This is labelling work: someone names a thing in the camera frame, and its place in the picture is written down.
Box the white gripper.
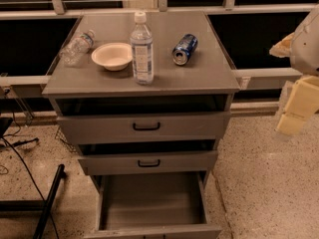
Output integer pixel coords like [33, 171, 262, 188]
[269, 5, 319, 136]

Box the clear water bottle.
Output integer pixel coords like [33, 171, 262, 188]
[130, 11, 154, 85]

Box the grey middle drawer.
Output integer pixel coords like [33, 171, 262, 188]
[79, 150, 217, 175]

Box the grey drawer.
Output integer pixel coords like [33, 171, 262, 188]
[57, 112, 230, 144]
[85, 172, 221, 239]
[79, 150, 217, 175]

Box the grey drawer cabinet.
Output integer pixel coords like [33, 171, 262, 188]
[42, 11, 241, 191]

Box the grey bottom drawer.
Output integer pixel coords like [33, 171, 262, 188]
[85, 172, 221, 239]

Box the grey top drawer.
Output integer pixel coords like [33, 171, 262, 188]
[57, 112, 230, 144]

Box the crushed clear plastic bottle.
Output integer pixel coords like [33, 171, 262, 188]
[59, 30, 95, 67]

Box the blue soda can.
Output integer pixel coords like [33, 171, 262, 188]
[172, 34, 198, 66]

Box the white paper bowl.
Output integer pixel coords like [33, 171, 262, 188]
[91, 43, 133, 72]

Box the black metal stand leg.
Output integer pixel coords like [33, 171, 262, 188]
[0, 164, 66, 239]

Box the black floor cable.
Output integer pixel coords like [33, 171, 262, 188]
[0, 87, 60, 239]

